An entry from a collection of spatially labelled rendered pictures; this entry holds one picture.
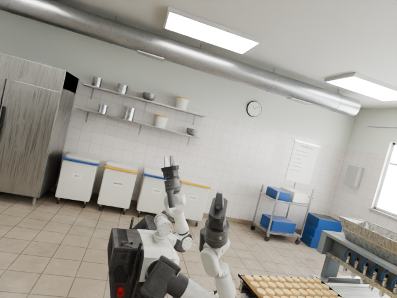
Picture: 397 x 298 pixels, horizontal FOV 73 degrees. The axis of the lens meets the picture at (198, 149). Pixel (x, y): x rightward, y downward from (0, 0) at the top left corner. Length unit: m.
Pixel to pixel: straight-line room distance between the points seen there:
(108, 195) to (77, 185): 0.50
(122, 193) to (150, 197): 0.46
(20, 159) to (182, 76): 2.98
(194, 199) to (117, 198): 1.29
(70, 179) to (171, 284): 3.75
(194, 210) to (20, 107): 3.09
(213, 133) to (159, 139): 1.08
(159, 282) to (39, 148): 3.61
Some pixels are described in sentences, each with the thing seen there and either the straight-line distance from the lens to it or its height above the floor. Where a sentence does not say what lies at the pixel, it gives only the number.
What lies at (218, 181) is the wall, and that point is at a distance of 5.52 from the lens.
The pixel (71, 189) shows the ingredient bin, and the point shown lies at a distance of 4.75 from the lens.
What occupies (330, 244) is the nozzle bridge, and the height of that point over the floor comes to 1.10.
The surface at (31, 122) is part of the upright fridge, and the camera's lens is 4.49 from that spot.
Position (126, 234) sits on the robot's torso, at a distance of 1.33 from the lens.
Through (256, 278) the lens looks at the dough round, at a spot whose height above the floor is 0.92.
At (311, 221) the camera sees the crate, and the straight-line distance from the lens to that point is 5.99.
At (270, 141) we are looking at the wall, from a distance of 5.81.
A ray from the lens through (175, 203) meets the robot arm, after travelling 1.57.
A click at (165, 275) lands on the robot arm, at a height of 1.10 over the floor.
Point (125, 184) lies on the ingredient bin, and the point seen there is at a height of 0.53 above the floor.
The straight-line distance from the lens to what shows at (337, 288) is 2.17.
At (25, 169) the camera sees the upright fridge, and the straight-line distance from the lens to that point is 4.59.
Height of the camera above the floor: 1.64
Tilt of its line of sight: 3 degrees down
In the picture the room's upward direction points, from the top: 14 degrees clockwise
